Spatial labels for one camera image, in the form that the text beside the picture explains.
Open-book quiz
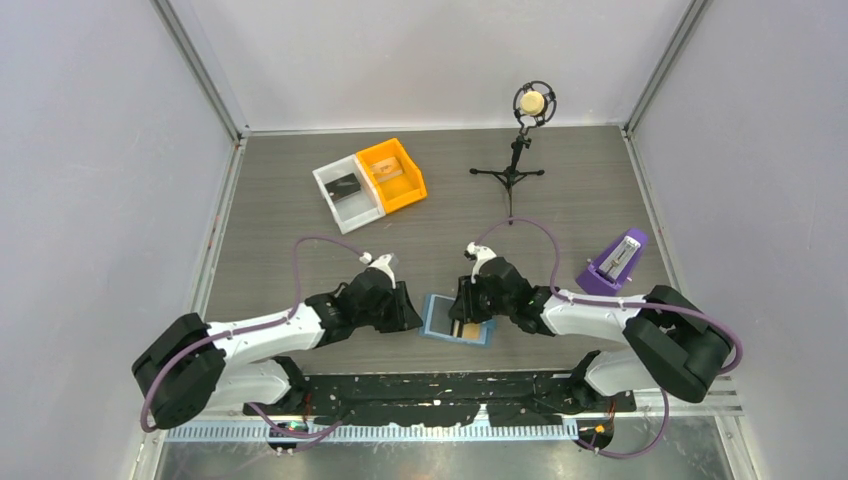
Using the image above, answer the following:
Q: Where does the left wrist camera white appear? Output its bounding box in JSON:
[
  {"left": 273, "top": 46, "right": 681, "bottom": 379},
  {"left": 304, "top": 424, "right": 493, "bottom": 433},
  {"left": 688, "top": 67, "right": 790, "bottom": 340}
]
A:
[{"left": 359, "top": 251, "right": 398, "bottom": 288}]

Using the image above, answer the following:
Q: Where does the orange plastic bin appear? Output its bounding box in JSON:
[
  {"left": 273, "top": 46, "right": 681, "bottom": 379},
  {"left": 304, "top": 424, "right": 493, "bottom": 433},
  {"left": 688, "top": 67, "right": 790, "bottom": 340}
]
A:
[{"left": 356, "top": 138, "right": 428, "bottom": 214}]

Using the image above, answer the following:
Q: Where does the blue card holder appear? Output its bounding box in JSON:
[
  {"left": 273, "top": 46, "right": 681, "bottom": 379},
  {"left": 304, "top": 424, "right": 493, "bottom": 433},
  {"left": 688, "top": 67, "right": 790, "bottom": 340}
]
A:
[{"left": 419, "top": 294, "right": 496, "bottom": 347}]

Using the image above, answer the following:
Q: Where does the gold credit card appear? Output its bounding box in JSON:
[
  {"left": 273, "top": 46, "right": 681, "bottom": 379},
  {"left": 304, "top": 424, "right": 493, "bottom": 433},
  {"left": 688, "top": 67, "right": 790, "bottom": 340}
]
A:
[{"left": 451, "top": 320, "right": 489, "bottom": 344}]

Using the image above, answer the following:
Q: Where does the purple cable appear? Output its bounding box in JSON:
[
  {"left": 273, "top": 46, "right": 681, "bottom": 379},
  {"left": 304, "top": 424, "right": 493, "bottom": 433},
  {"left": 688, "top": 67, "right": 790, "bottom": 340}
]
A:
[
  {"left": 139, "top": 235, "right": 372, "bottom": 435},
  {"left": 475, "top": 216, "right": 745, "bottom": 460}
]

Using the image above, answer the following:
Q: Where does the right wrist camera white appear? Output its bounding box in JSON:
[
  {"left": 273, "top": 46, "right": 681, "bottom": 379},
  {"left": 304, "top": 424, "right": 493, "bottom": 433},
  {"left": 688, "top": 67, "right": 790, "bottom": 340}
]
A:
[{"left": 464, "top": 242, "right": 497, "bottom": 283}]

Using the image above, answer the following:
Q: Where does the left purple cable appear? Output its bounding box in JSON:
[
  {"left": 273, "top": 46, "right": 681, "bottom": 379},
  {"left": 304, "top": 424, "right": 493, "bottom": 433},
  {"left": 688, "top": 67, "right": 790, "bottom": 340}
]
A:
[{"left": 139, "top": 235, "right": 372, "bottom": 435}]

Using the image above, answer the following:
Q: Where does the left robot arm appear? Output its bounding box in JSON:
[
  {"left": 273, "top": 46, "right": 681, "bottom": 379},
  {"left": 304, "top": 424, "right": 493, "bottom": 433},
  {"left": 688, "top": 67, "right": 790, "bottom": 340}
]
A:
[{"left": 131, "top": 268, "right": 423, "bottom": 432}]

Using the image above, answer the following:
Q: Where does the microphone with shock mount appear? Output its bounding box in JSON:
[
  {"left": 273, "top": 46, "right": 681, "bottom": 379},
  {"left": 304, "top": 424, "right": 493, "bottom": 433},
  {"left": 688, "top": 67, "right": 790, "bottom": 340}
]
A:
[{"left": 513, "top": 80, "right": 557, "bottom": 130}]

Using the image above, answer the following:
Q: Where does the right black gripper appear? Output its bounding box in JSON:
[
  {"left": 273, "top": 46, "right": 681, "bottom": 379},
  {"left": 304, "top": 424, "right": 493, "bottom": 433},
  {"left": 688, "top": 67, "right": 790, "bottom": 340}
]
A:
[{"left": 449, "top": 273, "right": 515, "bottom": 324}]

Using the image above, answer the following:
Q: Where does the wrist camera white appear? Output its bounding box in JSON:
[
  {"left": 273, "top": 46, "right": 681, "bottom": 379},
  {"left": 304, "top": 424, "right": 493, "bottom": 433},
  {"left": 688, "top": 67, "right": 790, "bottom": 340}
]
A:
[
  {"left": 464, "top": 242, "right": 497, "bottom": 283},
  {"left": 359, "top": 251, "right": 398, "bottom": 288}
]

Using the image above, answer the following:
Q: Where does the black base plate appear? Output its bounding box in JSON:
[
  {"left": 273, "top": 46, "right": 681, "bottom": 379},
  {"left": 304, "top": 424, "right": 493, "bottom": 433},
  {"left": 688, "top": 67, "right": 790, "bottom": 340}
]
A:
[{"left": 259, "top": 371, "right": 636, "bottom": 427}]

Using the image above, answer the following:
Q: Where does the white plastic bin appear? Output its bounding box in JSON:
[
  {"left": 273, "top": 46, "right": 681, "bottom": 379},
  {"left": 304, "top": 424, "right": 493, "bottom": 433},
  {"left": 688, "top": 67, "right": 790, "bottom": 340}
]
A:
[{"left": 312, "top": 154, "right": 386, "bottom": 235}]

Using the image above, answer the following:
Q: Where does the purple metronome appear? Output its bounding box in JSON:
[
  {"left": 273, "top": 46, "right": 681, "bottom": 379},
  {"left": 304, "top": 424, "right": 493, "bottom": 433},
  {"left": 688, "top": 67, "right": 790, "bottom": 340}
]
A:
[{"left": 575, "top": 228, "right": 649, "bottom": 296}]

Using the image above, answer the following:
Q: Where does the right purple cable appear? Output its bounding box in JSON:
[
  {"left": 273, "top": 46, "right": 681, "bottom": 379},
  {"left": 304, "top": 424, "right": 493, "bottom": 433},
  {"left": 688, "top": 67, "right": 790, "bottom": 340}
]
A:
[{"left": 475, "top": 216, "right": 745, "bottom": 460}]

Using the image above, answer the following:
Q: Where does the card in orange bin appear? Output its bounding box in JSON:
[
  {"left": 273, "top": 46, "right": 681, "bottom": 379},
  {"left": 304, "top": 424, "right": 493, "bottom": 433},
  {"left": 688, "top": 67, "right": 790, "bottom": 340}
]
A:
[{"left": 370, "top": 156, "right": 404, "bottom": 183}]

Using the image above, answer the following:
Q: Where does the black tripod mic stand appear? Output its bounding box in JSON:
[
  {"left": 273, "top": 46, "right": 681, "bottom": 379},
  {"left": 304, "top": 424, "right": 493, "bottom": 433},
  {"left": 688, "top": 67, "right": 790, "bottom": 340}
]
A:
[{"left": 469, "top": 127, "right": 546, "bottom": 225}]

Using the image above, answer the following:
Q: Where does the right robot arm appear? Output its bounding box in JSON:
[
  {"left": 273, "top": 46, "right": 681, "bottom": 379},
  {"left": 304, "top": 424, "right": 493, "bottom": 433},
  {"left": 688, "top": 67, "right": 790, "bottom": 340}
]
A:
[{"left": 448, "top": 256, "right": 736, "bottom": 411}]

